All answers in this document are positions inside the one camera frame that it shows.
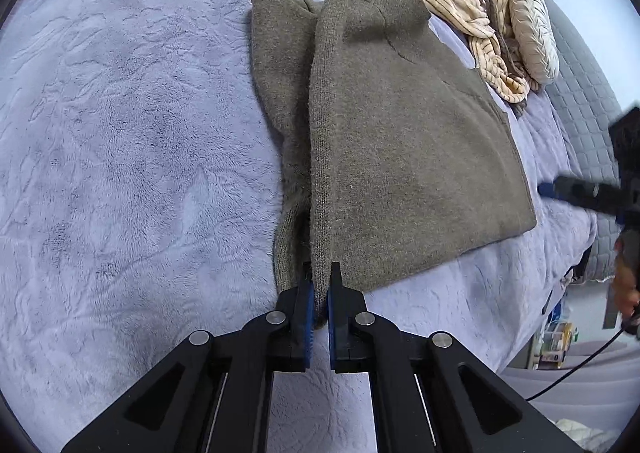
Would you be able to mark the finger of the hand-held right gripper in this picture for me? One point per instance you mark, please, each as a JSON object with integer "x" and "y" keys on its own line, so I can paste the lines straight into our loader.
{"x": 575, "y": 190}

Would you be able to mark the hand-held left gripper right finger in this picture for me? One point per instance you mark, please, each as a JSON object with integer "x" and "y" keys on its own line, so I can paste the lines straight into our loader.
{"x": 332, "y": 318}

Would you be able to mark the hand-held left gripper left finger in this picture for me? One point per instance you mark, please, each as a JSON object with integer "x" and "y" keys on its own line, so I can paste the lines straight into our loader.
{"x": 308, "y": 318}

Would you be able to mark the brown knit sweater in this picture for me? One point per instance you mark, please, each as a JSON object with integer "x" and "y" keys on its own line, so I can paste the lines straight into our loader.
{"x": 400, "y": 133}

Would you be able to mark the person's right hand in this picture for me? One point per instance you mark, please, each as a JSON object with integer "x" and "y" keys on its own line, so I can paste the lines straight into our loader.
{"x": 626, "y": 278}

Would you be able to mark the cream shell-shaped pillow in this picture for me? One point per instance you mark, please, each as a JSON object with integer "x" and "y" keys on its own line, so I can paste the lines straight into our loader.
{"x": 535, "y": 33}

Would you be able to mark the small colourful storage box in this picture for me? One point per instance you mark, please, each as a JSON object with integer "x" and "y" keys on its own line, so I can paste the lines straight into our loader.
{"x": 556, "y": 340}

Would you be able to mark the beige striped plush garment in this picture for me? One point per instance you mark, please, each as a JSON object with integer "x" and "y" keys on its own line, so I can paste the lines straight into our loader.
{"x": 475, "y": 23}

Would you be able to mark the lilac embossed fleece blanket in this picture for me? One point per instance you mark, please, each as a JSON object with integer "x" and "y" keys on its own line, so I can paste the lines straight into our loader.
{"x": 140, "y": 158}

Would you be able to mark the white crumpled cloth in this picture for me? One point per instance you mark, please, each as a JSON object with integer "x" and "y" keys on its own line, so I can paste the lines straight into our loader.
{"x": 585, "y": 433}

